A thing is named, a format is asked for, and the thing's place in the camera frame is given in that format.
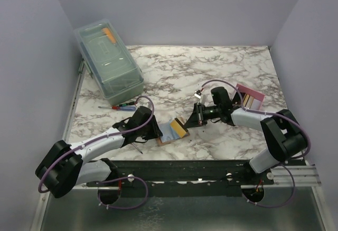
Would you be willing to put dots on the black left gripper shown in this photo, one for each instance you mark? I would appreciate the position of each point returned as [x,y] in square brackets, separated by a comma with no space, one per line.
[156,132]

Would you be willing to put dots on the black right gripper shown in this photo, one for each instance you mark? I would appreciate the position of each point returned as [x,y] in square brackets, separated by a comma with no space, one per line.
[194,120]

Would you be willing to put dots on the tan leather card holder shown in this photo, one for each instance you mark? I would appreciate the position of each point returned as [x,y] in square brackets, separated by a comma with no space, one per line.
[168,134]

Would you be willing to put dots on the gold credit card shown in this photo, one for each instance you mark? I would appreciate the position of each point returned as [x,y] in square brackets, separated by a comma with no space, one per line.
[179,128]

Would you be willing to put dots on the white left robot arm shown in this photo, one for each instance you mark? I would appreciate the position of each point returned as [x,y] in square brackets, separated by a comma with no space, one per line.
[59,170]

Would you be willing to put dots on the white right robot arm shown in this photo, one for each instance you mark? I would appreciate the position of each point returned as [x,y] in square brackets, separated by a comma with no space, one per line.
[283,138]

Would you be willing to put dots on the grey credit card stack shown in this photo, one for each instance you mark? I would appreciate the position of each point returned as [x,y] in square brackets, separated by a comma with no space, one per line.
[250,102]

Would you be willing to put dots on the pink plastic card tray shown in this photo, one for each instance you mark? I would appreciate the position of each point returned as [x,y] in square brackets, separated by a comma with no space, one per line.
[243,89]

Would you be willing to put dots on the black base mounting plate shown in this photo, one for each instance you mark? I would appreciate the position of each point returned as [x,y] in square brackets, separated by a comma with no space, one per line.
[180,169]

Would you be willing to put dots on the clear green plastic storage box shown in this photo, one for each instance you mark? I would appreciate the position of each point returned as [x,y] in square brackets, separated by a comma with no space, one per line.
[116,73]

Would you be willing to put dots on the orange tool inside box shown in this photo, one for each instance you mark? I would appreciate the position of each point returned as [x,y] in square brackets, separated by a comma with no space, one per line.
[109,34]

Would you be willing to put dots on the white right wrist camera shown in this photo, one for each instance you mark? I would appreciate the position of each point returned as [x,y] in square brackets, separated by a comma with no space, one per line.
[200,96]

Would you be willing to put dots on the green black handled screwdriver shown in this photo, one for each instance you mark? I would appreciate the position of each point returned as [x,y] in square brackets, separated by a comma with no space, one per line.
[128,104]

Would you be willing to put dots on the blue red handled screwdriver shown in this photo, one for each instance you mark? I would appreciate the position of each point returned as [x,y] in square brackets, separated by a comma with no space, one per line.
[123,108]

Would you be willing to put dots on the aluminium front rail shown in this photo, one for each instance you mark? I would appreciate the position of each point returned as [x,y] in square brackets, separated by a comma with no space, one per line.
[298,176]

